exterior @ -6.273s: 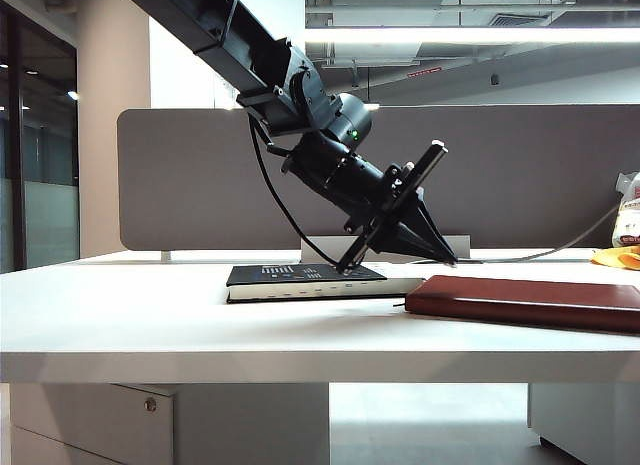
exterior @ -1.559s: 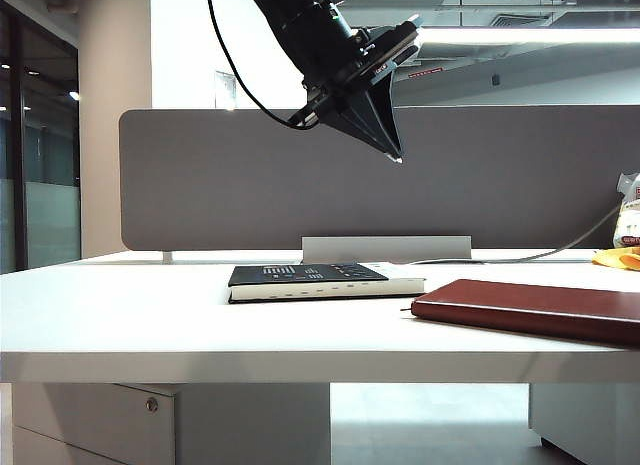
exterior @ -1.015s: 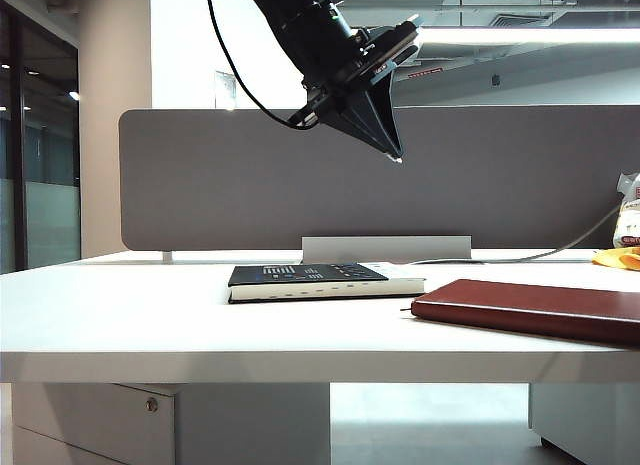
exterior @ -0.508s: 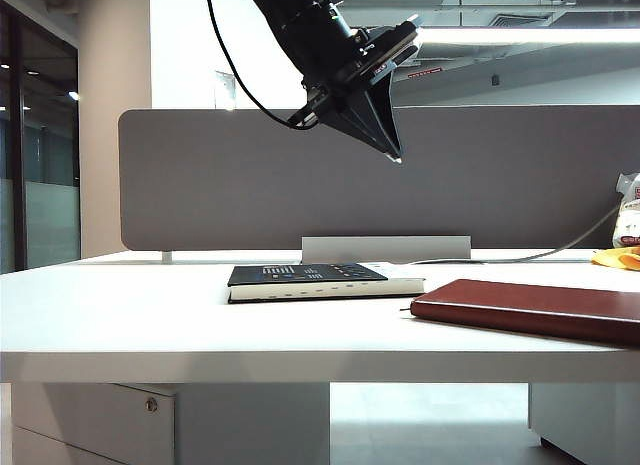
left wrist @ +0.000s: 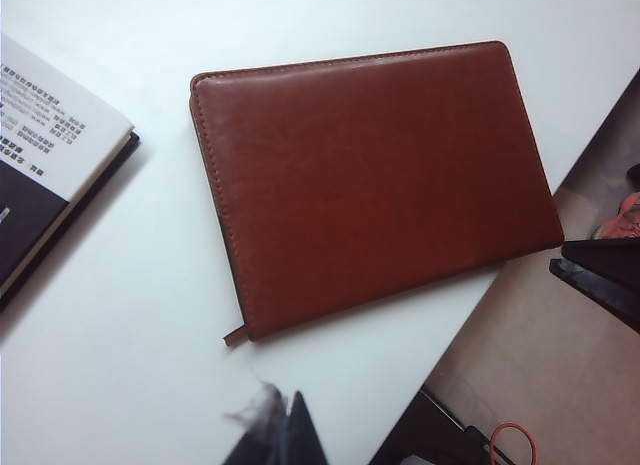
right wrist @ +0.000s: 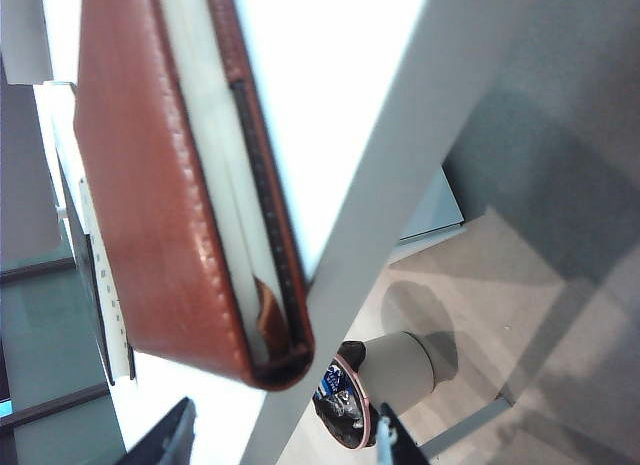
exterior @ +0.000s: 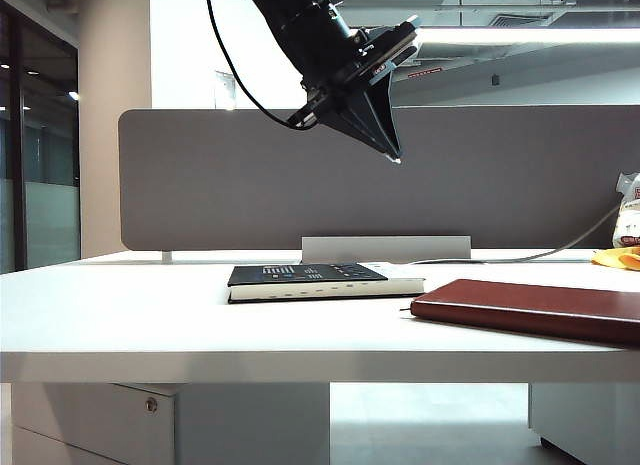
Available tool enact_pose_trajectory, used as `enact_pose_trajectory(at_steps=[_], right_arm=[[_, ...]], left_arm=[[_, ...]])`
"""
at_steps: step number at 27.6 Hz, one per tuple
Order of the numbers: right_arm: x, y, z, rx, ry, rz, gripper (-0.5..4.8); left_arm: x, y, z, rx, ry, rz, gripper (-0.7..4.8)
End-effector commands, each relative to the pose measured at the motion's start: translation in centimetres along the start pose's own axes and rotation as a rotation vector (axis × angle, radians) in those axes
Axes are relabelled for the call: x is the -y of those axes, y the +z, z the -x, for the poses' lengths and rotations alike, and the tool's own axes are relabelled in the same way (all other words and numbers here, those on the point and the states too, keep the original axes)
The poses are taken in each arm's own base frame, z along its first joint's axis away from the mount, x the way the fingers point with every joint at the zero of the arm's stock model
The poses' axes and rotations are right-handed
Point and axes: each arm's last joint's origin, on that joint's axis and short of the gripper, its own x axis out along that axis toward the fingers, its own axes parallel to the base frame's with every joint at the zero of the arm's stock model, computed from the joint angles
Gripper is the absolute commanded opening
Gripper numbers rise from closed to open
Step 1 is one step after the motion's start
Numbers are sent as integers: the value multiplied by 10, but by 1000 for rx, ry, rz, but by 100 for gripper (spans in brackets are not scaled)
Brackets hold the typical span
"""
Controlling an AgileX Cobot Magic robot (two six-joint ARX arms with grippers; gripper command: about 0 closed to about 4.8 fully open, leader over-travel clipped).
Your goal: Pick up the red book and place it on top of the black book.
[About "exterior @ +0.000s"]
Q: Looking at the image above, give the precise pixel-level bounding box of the ceiling air vent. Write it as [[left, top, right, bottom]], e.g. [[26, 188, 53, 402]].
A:
[[488, 13, 554, 30]]

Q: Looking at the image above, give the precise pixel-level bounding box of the grey power cable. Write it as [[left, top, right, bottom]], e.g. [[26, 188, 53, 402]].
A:
[[413, 203, 622, 265]]

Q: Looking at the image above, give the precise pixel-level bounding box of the grey metal cable tray flap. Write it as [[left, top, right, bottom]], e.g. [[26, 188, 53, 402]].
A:
[[301, 235, 473, 262]]

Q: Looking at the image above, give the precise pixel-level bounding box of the clear plastic snack bag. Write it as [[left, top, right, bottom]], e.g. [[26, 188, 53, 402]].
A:
[[610, 171, 640, 250]]

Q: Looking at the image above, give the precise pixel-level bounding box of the plain white cabinet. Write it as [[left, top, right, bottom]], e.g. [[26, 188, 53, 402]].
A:
[[527, 382, 640, 465]]

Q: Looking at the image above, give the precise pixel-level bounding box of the yellow cloth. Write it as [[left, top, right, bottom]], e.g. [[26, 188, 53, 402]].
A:
[[590, 245, 640, 273]]

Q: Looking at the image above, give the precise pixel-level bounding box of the white drawer cabinet with lock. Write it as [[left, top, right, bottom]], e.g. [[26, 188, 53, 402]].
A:
[[9, 382, 331, 465]]

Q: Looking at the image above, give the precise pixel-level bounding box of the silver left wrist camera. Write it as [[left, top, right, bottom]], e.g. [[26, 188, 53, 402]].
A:
[[394, 34, 425, 69]]

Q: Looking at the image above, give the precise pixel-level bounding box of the grey desk partition panel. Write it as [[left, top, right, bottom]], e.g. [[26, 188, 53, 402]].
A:
[[118, 104, 640, 252]]

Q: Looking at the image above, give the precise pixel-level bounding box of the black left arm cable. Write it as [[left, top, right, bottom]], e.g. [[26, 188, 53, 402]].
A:
[[203, 0, 321, 132]]

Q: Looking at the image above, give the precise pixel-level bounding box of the long ceiling light strip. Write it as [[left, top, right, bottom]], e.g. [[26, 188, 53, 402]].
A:
[[417, 27, 640, 46]]

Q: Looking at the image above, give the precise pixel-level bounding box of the red leather-bound book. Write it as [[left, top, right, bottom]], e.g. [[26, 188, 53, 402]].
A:
[[398, 278, 640, 350]]

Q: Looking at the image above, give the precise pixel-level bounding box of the silver wall plate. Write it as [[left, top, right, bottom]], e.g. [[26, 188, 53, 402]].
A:
[[213, 70, 237, 111]]

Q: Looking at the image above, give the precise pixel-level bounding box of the black hardcover book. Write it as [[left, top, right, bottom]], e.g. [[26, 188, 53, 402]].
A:
[[227, 262, 427, 305]]

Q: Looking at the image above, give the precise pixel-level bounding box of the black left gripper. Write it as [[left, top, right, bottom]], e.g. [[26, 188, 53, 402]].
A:
[[288, 15, 420, 165]]

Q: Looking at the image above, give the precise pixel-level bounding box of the dark glass door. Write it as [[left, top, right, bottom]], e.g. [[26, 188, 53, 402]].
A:
[[0, 0, 82, 275]]

